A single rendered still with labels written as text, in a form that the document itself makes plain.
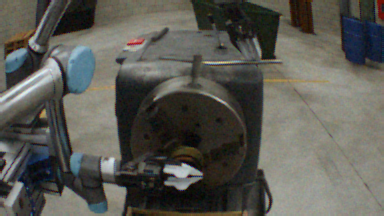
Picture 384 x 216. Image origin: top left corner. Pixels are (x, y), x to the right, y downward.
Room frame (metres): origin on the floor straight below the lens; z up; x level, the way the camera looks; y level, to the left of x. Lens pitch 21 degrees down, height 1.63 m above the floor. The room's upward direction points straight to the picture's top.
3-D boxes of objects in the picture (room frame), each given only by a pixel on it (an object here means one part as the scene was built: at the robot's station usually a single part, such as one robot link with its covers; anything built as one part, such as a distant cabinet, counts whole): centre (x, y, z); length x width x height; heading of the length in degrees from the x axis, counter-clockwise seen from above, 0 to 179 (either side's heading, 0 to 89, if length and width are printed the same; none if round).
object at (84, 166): (1.00, 0.29, 1.08); 0.11 x 0.08 x 0.09; 87
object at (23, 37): (8.26, 4.21, 0.22); 1.25 x 0.86 x 0.44; 9
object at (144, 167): (0.99, 0.13, 1.08); 0.12 x 0.09 x 0.08; 87
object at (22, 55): (1.22, 0.65, 1.33); 0.13 x 0.12 x 0.14; 166
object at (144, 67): (1.61, 0.00, 1.06); 0.59 x 0.48 x 0.39; 177
